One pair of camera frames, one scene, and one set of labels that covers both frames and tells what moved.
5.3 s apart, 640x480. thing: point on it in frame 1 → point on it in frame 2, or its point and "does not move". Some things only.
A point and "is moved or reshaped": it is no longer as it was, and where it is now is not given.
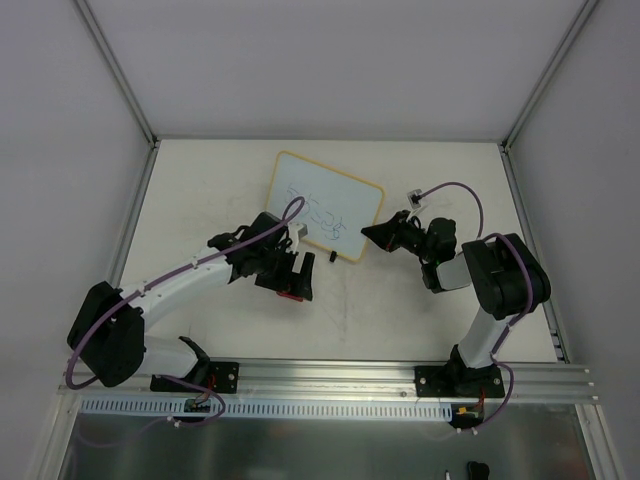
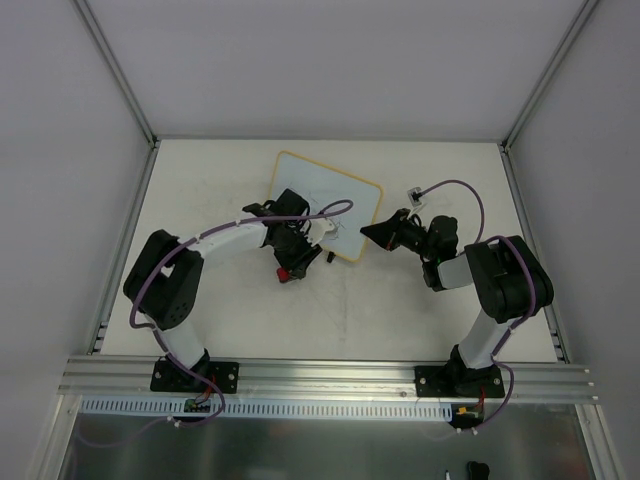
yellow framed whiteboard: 340,209 does not move
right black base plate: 453,381 does not move
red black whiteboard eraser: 288,295 is moved or reshaped
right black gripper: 397,234 does not move
